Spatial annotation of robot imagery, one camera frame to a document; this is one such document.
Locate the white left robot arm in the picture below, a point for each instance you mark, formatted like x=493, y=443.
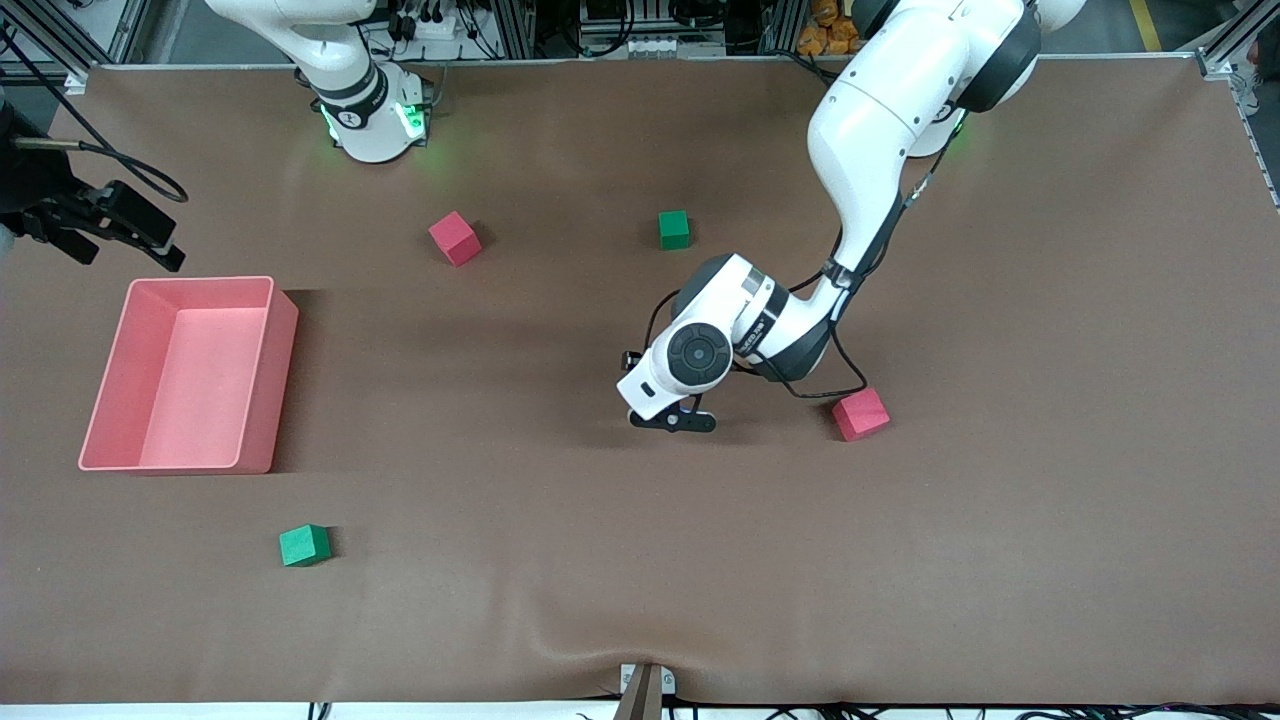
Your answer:
x=880, y=120

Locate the white terminal block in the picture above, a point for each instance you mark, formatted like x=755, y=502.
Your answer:
x=665, y=46

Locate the red foam cube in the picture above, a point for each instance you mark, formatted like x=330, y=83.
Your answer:
x=455, y=238
x=860, y=415

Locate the green foam cube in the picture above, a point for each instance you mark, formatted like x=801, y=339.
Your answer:
x=304, y=546
x=674, y=230

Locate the aluminium frame profile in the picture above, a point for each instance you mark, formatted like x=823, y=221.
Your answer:
x=78, y=80
x=1220, y=62

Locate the white power strip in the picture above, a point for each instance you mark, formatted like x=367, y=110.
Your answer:
x=440, y=28

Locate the pile of orange packets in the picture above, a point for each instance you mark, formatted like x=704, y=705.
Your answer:
x=820, y=40

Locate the brown table mat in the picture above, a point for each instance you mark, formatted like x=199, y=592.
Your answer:
x=640, y=550

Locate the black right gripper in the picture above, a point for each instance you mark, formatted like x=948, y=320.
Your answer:
x=40, y=200

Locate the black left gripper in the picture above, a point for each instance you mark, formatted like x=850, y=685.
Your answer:
x=626, y=359

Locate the pink plastic bin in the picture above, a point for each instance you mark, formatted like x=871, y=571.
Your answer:
x=190, y=370

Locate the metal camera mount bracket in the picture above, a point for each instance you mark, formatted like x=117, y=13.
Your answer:
x=643, y=700

